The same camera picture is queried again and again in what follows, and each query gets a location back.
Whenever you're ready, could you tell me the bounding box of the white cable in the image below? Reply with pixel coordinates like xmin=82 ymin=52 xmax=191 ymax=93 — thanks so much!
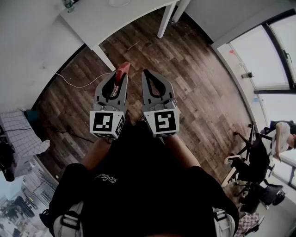
xmin=55 ymin=72 xmax=111 ymax=89

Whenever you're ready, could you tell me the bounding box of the person's black shirt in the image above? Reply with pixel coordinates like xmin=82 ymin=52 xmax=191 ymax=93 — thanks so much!
xmin=48 ymin=120 xmax=240 ymax=237

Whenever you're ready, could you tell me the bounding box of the red object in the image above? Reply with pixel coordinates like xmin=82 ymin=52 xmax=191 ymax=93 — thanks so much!
xmin=111 ymin=62 xmax=131 ymax=98

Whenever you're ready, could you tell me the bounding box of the white table leg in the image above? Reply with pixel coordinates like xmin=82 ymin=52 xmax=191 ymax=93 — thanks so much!
xmin=91 ymin=44 xmax=116 ymax=72
xmin=157 ymin=1 xmax=179 ymax=39
xmin=172 ymin=0 xmax=191 ymax=23

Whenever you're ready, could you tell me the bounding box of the clear plastic water bottle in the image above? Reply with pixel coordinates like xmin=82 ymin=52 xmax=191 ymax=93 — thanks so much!
xmin=61 ymin=0 xmax=75 ymax=13

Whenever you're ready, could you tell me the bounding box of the black backpack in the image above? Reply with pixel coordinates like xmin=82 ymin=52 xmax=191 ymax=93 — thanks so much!
xmin=240 ymin=182 xmax=286 ymax=214

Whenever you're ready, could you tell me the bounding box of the white grid-pattern storage box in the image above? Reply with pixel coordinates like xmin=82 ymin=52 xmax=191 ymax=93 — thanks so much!
xmin=0 ymin=110 xmax=50 ymax=177

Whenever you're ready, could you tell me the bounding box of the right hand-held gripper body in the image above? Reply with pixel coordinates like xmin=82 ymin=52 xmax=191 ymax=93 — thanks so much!
xmin=142 ymin=99 xmax=181 ymax=139

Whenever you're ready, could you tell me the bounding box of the black bag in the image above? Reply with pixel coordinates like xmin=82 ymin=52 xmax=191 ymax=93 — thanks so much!
xmin=0 ymin=138 xmax=16 ymax=182

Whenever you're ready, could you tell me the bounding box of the person's right forearm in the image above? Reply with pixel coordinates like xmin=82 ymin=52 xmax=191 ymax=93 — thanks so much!
xmin=161 ymin=133 xmax=201 ymax=170

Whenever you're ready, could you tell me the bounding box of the person's left forearm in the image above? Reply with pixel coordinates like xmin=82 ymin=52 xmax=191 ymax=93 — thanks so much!
xmin=82 ymin=137 xmax=114 ymax=172

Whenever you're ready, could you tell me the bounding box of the white plate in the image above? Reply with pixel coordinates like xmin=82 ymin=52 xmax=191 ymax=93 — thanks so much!
xmin=109 ymin=0 xmax=130 ymax=7

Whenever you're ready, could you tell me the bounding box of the grey shoulder strap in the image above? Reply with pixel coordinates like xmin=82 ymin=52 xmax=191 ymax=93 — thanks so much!
xmin=212 ymin=207 xmax=237 ymax=237
xmin=52 ymin=200 xmax=84 ymax=237

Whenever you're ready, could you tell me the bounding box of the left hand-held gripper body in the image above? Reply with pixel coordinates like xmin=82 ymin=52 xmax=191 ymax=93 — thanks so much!
xmin=89 ymin=101 xmax=128 ymax=140

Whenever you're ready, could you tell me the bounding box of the teal box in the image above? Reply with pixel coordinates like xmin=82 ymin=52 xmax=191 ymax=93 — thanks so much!
xmin=25 ymin=109 xmax=40 ymax=123

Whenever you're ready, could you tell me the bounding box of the checked pink cloth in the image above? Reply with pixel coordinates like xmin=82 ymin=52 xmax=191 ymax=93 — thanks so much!
xmin=235 ymin=212 xmax=262 ymax=237

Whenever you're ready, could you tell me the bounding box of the black office chair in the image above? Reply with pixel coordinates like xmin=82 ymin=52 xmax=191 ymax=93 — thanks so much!
xmin=233 ymin=124 xmax=285 ymax=205

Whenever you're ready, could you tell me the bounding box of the black cable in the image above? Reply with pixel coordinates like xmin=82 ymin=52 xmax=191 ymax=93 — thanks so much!
xmin=43 ymin=126 xmax=94 ymax=143

